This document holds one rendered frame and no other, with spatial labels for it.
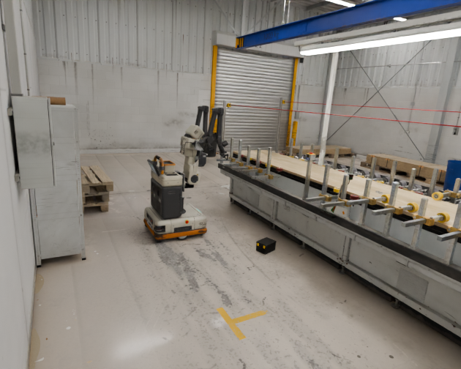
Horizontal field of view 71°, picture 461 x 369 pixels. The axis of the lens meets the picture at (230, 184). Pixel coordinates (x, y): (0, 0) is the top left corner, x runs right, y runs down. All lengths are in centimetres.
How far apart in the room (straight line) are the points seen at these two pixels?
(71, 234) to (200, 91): 773
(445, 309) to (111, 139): 873
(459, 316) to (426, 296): 26
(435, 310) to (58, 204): 347
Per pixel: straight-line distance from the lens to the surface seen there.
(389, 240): 297
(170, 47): 1035
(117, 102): 988
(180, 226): 400
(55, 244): 369
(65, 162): 344
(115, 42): 999
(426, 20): 330
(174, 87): 1029
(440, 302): 321
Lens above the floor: 172
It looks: 15 degrees down
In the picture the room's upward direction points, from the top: 4 degrees clockwise
